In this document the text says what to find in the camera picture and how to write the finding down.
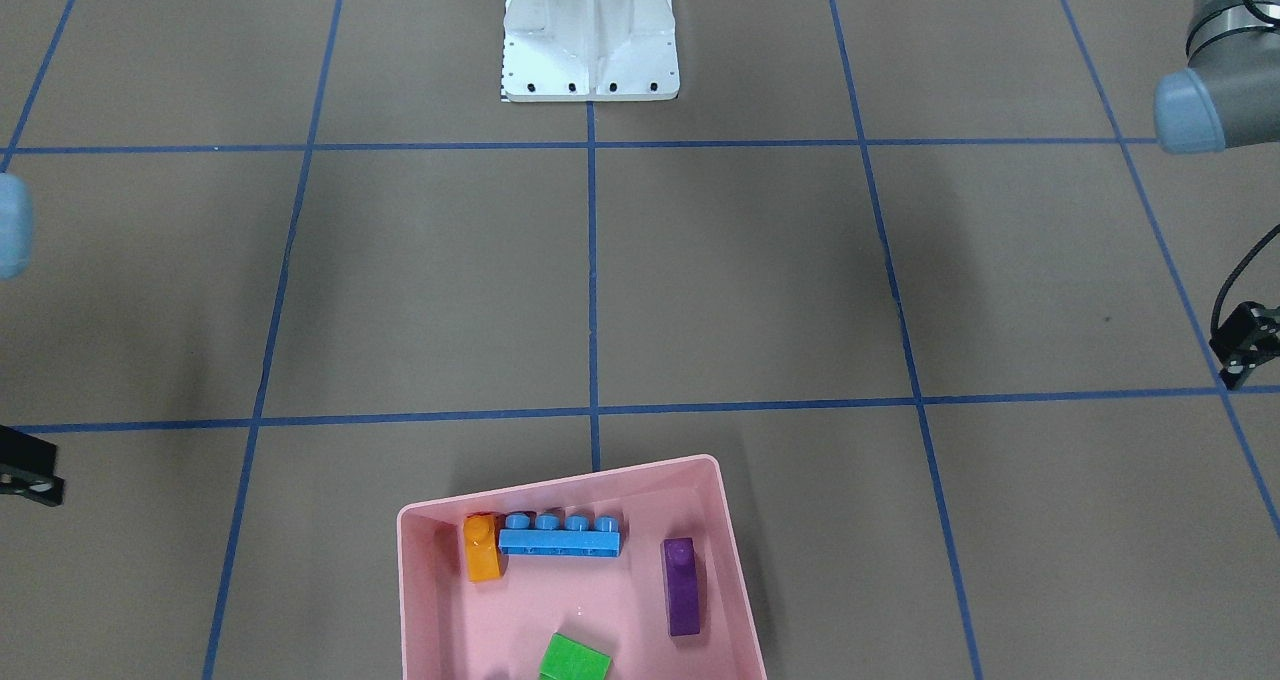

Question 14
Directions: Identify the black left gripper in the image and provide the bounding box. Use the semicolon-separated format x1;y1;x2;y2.
1210;301;1279;391

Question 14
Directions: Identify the orange toy block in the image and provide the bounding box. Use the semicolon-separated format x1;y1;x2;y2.
461;514;503;583

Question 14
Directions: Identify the blue toy block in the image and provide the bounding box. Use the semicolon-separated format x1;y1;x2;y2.
497;514;622;558

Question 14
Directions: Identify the green toy block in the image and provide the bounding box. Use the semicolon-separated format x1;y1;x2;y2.
538;633;612;680

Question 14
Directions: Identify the purple toy block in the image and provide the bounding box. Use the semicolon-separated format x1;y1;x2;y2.
660;537;703;636

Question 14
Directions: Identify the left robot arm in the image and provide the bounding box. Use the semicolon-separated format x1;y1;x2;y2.
1153;0;1279;391

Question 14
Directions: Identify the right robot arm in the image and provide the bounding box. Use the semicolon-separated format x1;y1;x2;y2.
1;173;65;507

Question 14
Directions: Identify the pink plastic box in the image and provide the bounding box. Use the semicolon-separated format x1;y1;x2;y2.
397;455;767;679

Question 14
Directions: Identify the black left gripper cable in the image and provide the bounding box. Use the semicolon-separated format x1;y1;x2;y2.
1210;222;1280;341

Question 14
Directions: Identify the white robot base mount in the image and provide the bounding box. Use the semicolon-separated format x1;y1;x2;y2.
500;0;681;102

